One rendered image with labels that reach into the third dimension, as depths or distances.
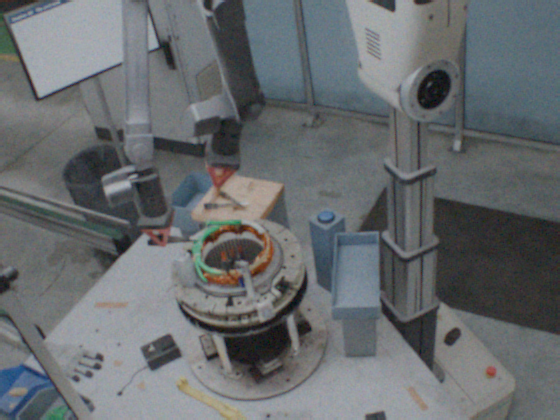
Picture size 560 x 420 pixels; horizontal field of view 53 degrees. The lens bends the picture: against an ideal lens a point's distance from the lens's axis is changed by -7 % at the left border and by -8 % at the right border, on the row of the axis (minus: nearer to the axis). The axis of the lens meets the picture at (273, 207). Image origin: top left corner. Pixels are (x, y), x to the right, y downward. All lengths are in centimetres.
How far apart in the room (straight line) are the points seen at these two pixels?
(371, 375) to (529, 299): 139
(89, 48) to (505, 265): 208
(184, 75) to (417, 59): 251
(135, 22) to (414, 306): 113
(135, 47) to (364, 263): 74
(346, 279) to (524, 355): 133
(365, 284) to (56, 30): 138
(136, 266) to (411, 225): 92
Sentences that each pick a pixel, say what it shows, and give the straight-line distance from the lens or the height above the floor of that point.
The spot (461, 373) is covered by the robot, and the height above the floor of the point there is 26.
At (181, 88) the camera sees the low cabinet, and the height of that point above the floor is 52.
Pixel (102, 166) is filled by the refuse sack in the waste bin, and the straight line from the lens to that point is 328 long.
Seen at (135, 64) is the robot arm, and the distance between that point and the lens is 129.
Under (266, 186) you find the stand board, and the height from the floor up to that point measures 106.
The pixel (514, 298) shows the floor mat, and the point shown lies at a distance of 281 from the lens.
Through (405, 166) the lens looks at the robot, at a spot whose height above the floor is 120.
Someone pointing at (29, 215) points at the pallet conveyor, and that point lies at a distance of 257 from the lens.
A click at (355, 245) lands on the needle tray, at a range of 153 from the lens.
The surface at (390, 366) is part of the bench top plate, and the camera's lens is 158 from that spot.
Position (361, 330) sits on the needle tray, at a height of 89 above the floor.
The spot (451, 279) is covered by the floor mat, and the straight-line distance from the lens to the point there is 285.
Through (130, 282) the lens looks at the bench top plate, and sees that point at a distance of 196.
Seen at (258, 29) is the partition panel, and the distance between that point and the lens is 391.
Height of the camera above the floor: 206
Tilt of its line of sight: 38 degrees down
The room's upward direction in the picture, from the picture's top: 11 degrees counter-clockwise
